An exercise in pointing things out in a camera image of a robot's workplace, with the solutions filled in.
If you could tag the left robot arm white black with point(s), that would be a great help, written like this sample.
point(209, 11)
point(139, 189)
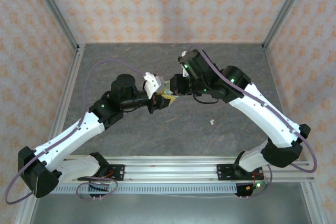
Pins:
point(68, 137)

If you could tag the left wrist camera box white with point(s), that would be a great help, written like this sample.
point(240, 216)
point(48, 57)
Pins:
point(153, 87)

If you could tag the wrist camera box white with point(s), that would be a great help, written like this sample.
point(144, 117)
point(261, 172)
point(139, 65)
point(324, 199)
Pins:
point(185, 73)
point(153, 87)

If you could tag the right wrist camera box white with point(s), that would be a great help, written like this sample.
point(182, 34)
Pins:
point(185, 73)

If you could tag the aluminium table side rail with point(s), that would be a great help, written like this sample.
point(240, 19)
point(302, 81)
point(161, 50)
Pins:
point(73, 77)

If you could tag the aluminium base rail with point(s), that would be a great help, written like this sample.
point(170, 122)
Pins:
point(170, 171)

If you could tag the aluminium frame corner post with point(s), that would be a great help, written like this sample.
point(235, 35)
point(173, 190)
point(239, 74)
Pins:
point(52, 6)
point(286, 6)

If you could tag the aluminium lower frame bar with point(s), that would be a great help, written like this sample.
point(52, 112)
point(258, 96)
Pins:
point(23, 211)
point(313, 205)

